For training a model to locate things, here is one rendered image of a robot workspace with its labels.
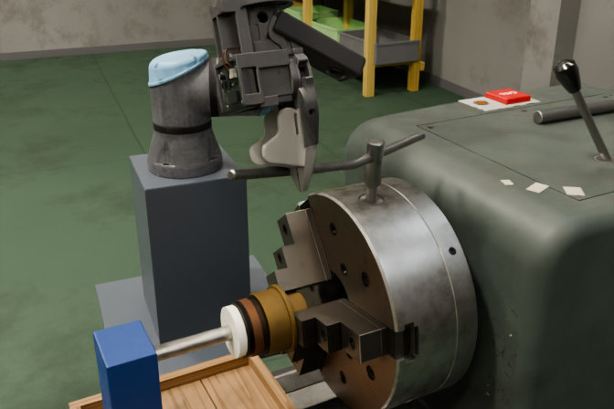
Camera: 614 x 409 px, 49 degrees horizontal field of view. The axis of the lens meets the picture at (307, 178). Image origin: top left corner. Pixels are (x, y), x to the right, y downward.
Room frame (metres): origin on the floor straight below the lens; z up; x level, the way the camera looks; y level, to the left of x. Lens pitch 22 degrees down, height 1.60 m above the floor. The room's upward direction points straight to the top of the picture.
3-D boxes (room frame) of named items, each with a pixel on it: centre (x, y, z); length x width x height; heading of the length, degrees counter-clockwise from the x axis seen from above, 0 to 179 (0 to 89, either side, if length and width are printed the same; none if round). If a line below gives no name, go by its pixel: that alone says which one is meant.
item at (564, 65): (0.91, -0.36, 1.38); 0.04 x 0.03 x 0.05; 117
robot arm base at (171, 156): (1.30, 0.25, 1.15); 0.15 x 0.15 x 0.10
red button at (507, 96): (1.24, -0.38, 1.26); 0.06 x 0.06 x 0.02; 27
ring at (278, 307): (0.77, 0.05, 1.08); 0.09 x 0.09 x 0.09; 27
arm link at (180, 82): (1.30, 0.24, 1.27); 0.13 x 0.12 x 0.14; 95
